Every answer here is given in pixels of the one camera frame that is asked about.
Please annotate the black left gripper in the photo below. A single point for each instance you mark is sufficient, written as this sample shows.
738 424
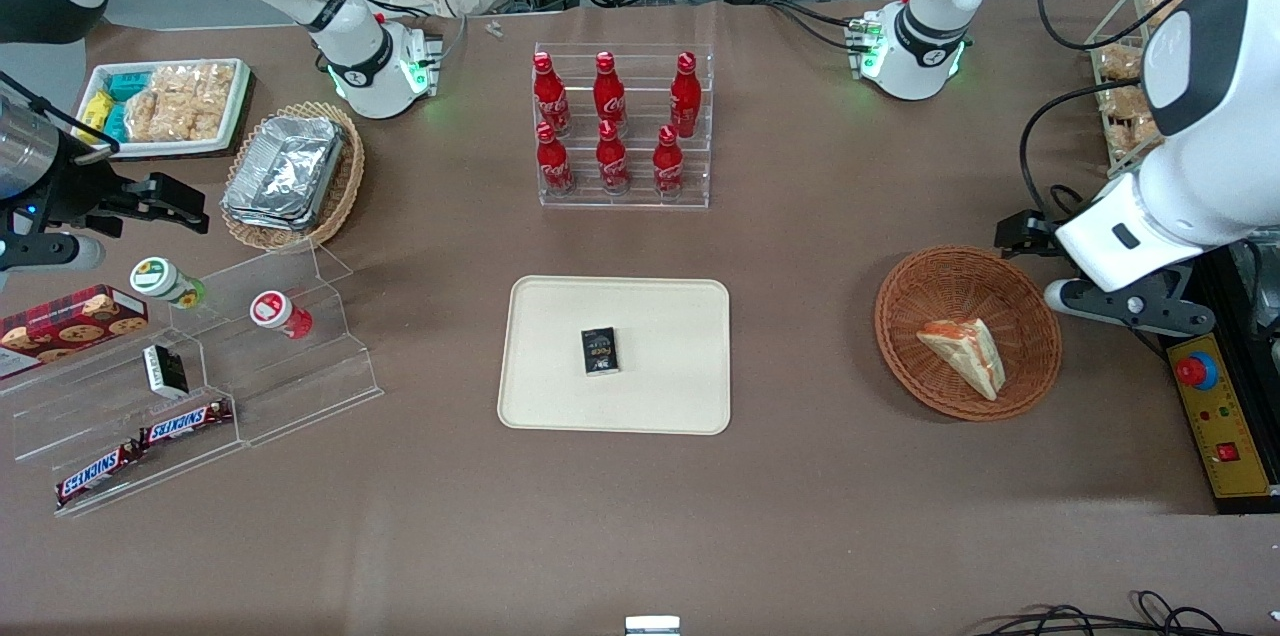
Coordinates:
1030 234

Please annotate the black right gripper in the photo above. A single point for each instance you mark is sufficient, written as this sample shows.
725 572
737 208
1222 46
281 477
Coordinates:
75 191

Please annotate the triangle sandwich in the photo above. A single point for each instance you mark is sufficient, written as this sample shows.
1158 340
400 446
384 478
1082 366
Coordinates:
968 351

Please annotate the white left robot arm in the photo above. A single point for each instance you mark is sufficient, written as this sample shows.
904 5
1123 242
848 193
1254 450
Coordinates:
1200 186

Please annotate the round brown wicker basket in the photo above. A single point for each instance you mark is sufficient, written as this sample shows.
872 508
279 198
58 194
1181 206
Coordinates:
930 286

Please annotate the white snack tray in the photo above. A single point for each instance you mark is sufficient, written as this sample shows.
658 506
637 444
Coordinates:
235 116

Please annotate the oval tan wicker basket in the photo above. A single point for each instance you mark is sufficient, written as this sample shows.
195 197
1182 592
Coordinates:
345 186

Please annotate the beige plastic tray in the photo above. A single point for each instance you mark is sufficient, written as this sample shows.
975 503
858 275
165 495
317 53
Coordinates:
660 396

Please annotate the green lid drink bottle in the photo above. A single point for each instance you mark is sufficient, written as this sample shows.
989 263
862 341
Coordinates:
165 281

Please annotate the teal snack packet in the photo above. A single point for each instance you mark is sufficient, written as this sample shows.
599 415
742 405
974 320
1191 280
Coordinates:
115 123
128 84

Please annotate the rice cracker bag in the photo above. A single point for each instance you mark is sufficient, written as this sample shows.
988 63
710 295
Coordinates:
180 101

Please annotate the stacked foil containers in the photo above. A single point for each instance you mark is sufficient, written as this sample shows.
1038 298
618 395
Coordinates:
285 171

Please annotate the yellow snack packet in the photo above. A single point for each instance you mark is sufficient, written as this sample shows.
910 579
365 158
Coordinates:
96 111

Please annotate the red lid drink bottle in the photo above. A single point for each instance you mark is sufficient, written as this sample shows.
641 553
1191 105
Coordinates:
280 314

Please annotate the red cookie box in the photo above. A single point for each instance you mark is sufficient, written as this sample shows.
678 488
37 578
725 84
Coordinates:
70 326

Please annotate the bagged bread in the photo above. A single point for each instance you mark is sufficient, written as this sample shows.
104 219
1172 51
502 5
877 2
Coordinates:
1160 6
1120 63
1130 116

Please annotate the small black box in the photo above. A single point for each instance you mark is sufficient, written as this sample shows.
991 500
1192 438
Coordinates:
165 371

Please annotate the clear acrylic stepped shelf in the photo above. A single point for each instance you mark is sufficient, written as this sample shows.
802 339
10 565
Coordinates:
300 386

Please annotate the snickers bar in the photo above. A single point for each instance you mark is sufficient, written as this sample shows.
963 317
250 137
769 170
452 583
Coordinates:
185 424
98 474

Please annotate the yellow emergency stop box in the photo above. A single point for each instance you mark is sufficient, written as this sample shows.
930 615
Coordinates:
1225 426

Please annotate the red cola bottle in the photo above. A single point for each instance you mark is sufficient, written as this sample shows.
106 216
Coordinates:
551 96
612 161
668 166
555 164
609 94
685 96

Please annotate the small grey connector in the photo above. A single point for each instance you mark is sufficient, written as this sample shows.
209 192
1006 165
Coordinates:
493 28

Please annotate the clear acrylic bottle rack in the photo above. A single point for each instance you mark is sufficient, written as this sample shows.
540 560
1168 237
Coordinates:
640 201

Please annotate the black tissue pack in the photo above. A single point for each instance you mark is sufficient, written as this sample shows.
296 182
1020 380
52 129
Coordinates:
600 352

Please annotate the small silver box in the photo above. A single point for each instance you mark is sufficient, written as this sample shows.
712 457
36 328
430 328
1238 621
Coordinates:
652 627

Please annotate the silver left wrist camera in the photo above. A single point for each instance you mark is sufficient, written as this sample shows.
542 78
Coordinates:
1130 306

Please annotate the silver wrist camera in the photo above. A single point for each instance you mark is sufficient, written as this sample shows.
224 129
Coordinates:
50 251
1130 306

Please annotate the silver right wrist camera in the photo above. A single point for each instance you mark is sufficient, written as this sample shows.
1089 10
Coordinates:
50 251

